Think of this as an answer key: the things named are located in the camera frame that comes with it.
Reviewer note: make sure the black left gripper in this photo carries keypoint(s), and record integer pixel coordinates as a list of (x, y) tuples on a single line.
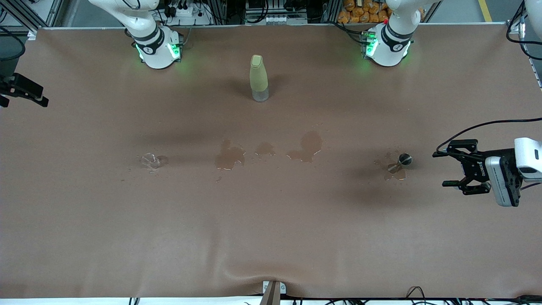
[(475, 166)]

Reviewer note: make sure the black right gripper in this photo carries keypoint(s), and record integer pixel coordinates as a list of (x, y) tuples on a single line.
[(17, 87)]

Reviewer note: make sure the clear glass shaker cup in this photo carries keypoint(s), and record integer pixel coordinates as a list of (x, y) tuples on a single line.
[(150, 161)]

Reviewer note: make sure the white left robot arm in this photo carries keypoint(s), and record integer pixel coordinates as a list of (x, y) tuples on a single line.
[(387, 51)]

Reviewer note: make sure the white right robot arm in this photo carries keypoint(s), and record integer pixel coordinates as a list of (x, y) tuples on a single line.
[(156, 51)]

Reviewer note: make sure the brown liquid puddle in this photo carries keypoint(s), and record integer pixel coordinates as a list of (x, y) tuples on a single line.
[(228, 159), (311, 144), (398, 176), (264, 149)]

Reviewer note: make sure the orange packaged snacks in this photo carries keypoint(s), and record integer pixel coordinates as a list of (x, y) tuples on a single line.
[(360, 12)]

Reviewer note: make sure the white power strip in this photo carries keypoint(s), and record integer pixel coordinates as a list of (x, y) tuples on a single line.
[(186, 11)]

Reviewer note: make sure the brown table mat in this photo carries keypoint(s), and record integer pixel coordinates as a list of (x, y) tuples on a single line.
[(271, 233)]

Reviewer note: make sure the yellow-green bottle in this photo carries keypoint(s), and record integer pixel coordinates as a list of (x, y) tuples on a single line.
[(258, 76)]

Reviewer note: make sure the black electrical control unit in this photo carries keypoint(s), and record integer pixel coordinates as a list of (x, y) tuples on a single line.
[(275, 10)]

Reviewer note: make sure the metal table edge bracket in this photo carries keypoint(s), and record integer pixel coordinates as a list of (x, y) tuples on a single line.
[(273, 292)]

